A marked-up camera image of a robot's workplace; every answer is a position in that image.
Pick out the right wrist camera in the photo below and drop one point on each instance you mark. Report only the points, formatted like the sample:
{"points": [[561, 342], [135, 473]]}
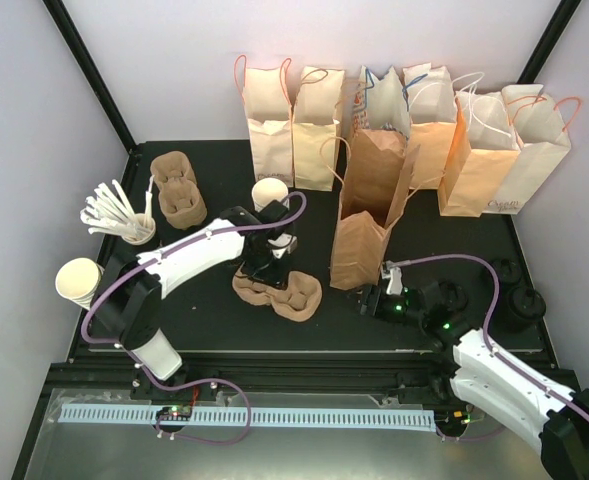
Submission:
{"points": [[392, 274]]}

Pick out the white slotted cable duct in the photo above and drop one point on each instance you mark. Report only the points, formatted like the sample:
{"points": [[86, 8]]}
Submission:
{"points": [[257, 417]]}

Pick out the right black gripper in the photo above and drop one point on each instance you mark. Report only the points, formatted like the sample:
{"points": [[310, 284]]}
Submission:
{"points": [[371, 292]]}

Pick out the brown pulp cup carrier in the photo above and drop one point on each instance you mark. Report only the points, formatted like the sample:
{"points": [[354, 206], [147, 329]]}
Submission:
{"points": [[298, 302]]}

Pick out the blue patterned paper bag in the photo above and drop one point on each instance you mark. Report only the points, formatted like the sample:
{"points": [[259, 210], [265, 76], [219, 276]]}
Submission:
{"points": [[380, 104]]}

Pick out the cup of white stirrers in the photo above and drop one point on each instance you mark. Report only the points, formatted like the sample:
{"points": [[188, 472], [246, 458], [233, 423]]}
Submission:
{"points": [[110, 212]]}

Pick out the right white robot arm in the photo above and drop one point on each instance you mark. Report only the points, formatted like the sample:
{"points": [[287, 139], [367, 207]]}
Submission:
{"points": [[551, 418]]}

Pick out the white paper cup stack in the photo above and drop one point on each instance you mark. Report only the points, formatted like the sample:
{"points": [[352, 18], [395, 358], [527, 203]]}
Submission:
{"points": [[267, 190]]}

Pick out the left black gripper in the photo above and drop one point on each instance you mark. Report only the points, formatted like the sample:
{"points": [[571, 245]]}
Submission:
{"points": [[275, 278]]}

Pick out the orange white paper bag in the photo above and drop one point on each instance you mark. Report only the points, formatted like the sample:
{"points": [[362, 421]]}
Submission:
{"points": [[433, 117]]}

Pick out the black cup lid stack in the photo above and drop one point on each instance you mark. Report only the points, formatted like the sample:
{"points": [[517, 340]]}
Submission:
{"points": [[525, 307], [508, 272]]}

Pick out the brown kraft paper bag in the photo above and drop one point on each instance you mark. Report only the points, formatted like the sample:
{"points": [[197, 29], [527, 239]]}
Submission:
{"points": [[374, 191]]}

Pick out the tilted paper cup stack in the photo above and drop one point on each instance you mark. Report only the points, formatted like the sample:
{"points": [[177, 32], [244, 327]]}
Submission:
{"points": [[78, 280]]}

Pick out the stacked pulp cup carriers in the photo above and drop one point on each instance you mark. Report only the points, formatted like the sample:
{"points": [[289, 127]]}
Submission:
{"points": [[180, 199]]}

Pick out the white cream logo bag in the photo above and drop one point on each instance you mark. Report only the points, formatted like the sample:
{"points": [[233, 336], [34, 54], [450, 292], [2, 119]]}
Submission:
{"points": [[542, 127]]}

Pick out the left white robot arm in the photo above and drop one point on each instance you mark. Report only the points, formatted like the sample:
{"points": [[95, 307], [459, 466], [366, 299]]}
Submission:
{"points": [[129, 296]]}

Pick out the cream paper bag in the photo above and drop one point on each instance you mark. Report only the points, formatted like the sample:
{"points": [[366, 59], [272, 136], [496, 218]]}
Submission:
{"points": [[317, 124]]}

